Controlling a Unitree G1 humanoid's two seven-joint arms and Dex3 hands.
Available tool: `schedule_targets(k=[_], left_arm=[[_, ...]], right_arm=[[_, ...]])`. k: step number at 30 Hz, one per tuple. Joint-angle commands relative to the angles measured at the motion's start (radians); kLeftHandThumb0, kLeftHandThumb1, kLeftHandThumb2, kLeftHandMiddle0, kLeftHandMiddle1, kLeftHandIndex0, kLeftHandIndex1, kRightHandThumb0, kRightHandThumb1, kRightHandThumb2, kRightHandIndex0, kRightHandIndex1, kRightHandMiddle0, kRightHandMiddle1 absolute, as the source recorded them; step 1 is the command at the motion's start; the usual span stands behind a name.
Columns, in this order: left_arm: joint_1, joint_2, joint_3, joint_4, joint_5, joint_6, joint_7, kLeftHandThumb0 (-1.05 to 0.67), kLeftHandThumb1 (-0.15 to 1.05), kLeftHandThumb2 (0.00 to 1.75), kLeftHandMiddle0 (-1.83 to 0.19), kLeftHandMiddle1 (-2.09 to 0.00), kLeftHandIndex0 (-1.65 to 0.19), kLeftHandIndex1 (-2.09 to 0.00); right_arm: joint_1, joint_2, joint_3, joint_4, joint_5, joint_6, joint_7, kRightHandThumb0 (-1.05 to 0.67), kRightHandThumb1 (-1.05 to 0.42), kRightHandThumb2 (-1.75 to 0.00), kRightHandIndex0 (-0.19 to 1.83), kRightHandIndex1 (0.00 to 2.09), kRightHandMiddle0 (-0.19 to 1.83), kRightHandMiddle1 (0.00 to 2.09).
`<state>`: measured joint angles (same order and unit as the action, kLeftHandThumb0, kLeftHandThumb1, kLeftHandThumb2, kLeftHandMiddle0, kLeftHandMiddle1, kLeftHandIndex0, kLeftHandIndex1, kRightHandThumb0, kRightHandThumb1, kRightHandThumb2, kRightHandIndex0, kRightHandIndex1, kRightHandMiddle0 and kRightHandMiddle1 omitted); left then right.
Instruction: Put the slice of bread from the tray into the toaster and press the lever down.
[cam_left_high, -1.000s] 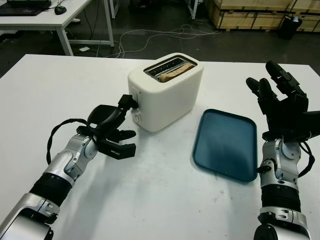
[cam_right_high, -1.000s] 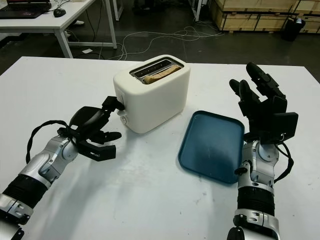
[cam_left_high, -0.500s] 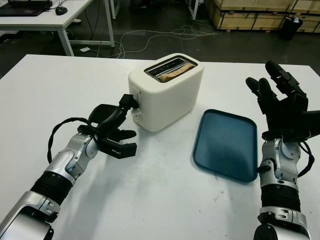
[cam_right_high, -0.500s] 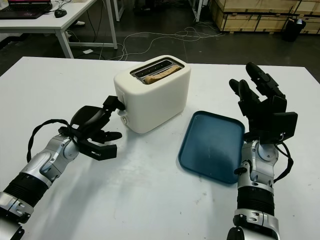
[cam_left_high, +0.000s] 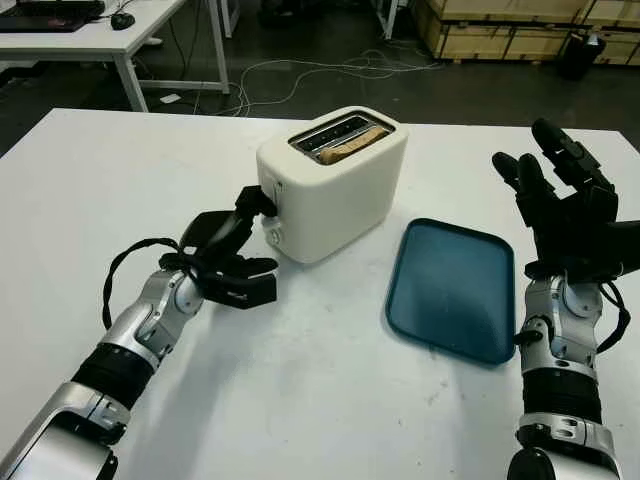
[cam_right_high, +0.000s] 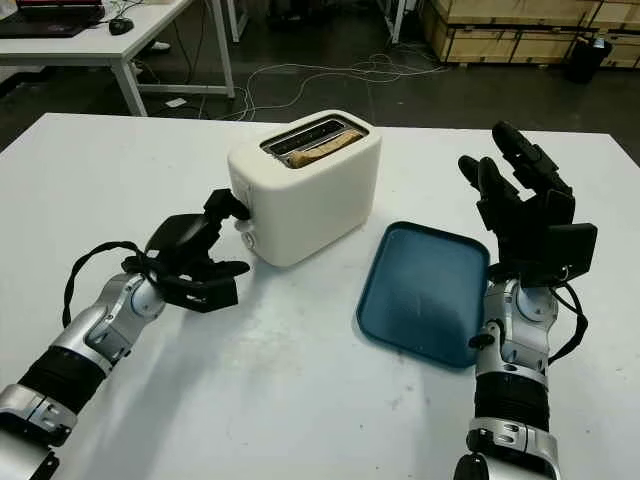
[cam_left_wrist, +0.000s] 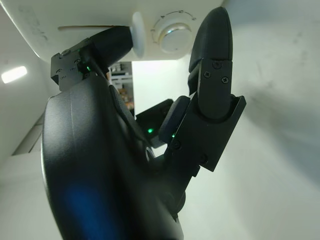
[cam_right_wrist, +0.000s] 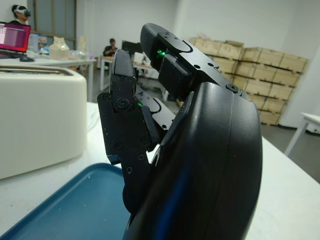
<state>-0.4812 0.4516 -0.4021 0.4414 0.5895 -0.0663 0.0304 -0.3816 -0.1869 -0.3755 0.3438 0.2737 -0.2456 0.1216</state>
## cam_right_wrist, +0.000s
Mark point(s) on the black computer monitor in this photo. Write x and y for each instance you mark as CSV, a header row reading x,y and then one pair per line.
x,y
131,47

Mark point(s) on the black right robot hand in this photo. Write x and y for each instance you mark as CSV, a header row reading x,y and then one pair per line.
x,y
200,162

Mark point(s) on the seated person in black shirt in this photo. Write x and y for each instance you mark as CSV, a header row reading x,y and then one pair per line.
x,y
110,48

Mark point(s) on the blue plastic tray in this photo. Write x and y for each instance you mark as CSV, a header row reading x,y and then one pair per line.
x,y
75,205

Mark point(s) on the small white desk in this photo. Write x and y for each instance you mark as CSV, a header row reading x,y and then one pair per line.
x,y
310,117

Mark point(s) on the white translucent container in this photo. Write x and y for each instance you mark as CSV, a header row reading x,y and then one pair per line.
x,y
59,48

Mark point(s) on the black laptop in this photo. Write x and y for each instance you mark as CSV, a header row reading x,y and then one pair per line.
x,y
13,37

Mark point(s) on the person wearing VR headset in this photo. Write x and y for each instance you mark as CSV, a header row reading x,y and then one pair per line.
x,y
21,15

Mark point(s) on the white two-slot toaster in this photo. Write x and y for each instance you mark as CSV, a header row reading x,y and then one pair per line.
x,y
37,120

